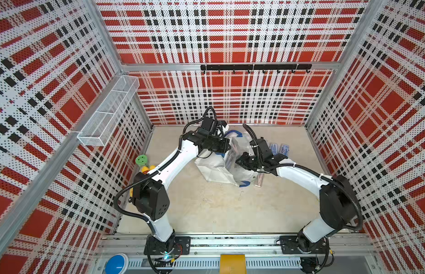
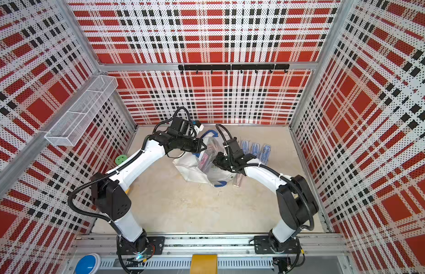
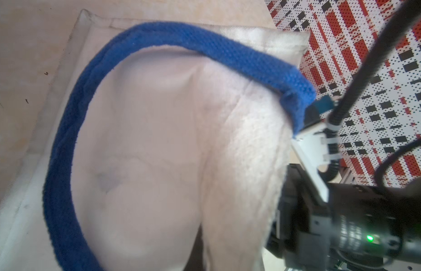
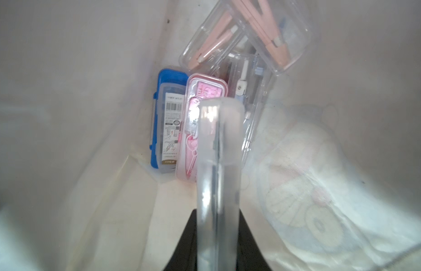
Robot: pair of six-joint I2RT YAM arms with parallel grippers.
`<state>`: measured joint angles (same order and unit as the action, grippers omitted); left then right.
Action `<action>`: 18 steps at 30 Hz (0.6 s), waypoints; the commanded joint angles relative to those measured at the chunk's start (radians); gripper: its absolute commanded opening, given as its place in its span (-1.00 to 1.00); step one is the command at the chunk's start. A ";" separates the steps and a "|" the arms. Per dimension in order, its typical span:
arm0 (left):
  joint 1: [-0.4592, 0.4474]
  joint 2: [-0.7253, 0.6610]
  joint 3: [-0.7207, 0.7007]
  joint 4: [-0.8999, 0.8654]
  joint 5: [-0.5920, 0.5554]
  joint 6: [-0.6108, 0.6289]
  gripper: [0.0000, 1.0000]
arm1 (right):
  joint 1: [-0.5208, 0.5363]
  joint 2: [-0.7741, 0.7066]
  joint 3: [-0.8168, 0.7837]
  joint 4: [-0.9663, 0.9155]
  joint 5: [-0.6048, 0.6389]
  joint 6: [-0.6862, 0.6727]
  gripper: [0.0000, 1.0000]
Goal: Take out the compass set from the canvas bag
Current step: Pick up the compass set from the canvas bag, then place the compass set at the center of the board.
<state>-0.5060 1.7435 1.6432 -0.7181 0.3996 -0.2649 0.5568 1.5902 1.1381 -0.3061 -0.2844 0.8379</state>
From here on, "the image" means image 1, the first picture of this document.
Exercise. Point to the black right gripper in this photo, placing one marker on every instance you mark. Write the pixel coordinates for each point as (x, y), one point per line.
(243, 162)

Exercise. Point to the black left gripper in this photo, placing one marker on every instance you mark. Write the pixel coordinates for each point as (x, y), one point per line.
(225, 143)

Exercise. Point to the white canvas bag blue handles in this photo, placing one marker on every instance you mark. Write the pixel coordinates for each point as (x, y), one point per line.
(221, 168)

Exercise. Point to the blue compass set case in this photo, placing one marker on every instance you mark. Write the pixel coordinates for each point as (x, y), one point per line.
(274, 148)
(284, 150)

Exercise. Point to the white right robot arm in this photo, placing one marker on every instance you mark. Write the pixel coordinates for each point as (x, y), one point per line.
(339, 207)

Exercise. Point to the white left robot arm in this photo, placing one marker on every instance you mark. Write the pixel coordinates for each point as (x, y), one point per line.
(189, 146)

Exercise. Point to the yellow toy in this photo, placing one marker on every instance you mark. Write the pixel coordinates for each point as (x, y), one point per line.
(144, 170)

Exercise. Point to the green round toy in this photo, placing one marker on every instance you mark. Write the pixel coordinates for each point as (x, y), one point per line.
(141, 160)

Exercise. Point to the blue round button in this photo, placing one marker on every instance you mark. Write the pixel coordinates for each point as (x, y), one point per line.
(117, 264)

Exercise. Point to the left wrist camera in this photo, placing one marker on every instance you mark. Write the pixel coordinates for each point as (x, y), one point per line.
(212, 127)

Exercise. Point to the black hook rail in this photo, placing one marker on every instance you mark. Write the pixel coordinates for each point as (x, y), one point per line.
(253, 67)

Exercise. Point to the white wire mesh basket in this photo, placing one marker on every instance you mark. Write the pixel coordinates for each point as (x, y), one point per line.
(116, 98)

